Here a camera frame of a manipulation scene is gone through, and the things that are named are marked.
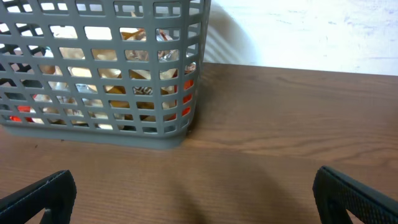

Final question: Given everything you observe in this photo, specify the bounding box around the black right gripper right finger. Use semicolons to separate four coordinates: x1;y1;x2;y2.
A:
312;166;397;224

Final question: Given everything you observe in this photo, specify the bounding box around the orange spaghetti packet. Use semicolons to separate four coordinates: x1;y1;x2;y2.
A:
1;70;194;129

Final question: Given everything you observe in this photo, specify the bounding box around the grey plastic basket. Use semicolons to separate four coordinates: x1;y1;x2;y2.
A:
1;0;211;149

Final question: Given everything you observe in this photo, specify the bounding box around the cream brown snack bag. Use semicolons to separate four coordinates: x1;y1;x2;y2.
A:
34;26;178;125

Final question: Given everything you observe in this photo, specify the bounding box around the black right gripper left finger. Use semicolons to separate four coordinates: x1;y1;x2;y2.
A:
1;170;76;223

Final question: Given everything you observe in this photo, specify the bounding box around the brown white snack bag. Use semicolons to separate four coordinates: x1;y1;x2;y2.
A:
155;28;198;75

